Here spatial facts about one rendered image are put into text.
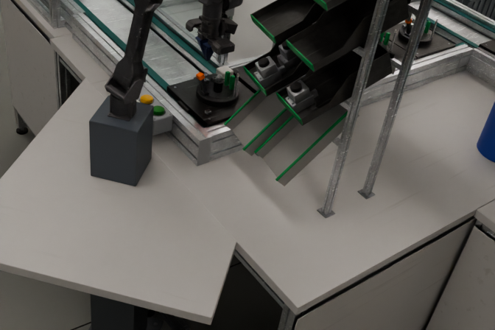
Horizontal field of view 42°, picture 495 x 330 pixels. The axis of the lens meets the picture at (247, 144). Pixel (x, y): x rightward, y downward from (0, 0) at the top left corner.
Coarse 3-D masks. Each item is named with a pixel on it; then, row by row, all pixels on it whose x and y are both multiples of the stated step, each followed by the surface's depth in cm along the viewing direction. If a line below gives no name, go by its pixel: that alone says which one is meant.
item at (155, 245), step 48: (96, 96) 222; (48, 144) 198; (0, 192) 179; (48, 192) 181; (96, 192) 184; (144, 192) 186; (0, 240) 165; (48, 240) 167; (96, 240) 169; (144, 240) 171; (192, 240) 174; (96, 288) 157; (144, 288) 159; (192, 288) 161
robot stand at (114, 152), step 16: (96, 112) 180; (144, 112) 183; (96, 128) 178; (112, 128) 177; (128, 128) 176; (144, 128) 182; (96, 144) 181; (112, 144) 180; (128, 144) 179; (144, 144) 187; (96, 160) 185; (112, 160) 183; (128, 160) 182; (144, 160) 191; (96, 176) 188; (112, 176) 187; (128, 176) 186
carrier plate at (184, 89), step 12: (180, 84) 214; (192, 84) 215; (240, 84) 219; (180, 96) 208; (192, 96) 209; (240, 96) 213; (192, 108) 204; (204, 108) 204; (216, 108) 205; (228, 108) 206; (204, 120) 199; (216, 120) 200
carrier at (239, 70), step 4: (236, 68) 227; (240, 68) 227; (236, 72) 225; (240, 72) 225; (244, 72) 225; (240, 76) 223; (244, 76) 223; (248, 76) 224; (240, 80) 223; (244, 80) 221; (248, 80) 221; (252, 80) 222; (244, 84) 221; (248, 84) 219; (252, 84) 220; (248, 88) 220; (252, 88) 218; (256, 88) 218
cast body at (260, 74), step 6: (264, 60) 173; (270, 60) 174; (258, 66) 173; (264, 66) 172; (270, 66) 172; (276, 66) 173; (282, 66) 177; (258, 72) 176; (264, 72) 173; (270, 72) 174; (276, 72) 174; (282, 72) 177; (258, 78) 175; (264, 78) 174; (270, 78) 175; (276, 78) 176; (264, 84) 175; (270, 84) 176
